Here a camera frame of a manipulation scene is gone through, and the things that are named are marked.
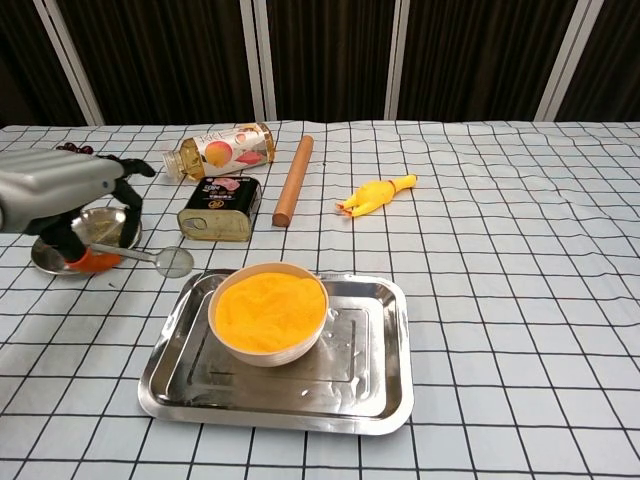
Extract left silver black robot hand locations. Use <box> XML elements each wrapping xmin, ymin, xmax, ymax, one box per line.
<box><xmin>0</xmin><ymin>148</ymin><xmax>157</xmax><ymax>275</ymax></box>

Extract small steel spoon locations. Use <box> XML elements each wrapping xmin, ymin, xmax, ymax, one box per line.
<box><xmin>89</xmin><ymin>243</ymin><xmax>195</xmax><ymax>279</ymax></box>

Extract orange bowl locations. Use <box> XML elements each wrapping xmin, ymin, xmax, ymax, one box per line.
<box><xmin>207</xmin><ymin>262</ymin><xmax>330</xmax><ymax>369</ymax></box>

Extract rectangular steel tray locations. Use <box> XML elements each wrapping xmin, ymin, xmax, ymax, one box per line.
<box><xmin>137</xmin><ymin>269</ymin><xmax>415</xmax><ymax>437</ymax></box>

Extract white blue checkered tablecloth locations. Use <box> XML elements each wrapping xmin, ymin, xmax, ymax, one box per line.
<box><xmin>0</xmin><ymin>119</ymin><xmax>640</xmax><ymax>480</ymax></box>

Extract round steel plate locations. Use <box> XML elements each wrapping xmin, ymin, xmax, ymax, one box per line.
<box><xmin>30</xmin><ymin>207</ymin><xmax>144</xmax><ymax>276</ymax></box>

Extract black luncheon meat tin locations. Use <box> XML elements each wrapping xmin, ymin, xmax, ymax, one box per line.
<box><xmin>177</xmin><ymin>176</ymin><xmax>264</xmax><ymax>243</ymax></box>

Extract peach tea plastic bottle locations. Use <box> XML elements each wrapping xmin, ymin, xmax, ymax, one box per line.
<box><xmin>161</xmin><ymin>122</ymin><xmax>278</xmax><ymax>182</ymax></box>

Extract wooden rolling pin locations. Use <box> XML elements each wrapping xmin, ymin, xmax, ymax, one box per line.
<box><xmin>272</xmin><ymin>135</ymin><xmax>315</xmax><ymax>229</ymax></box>

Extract dark folding screen white frames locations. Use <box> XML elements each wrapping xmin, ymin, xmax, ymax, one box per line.
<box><xmin>0</xmin><ymin>0</ymin><xmax>640</xmax><ymax>127</ymax></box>

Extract yellow rubber chicken toy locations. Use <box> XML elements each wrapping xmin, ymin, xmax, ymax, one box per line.
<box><xmin>335</xmin><ymin>173</ymin><xmax>418</xmax><ymax>219</ymax></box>

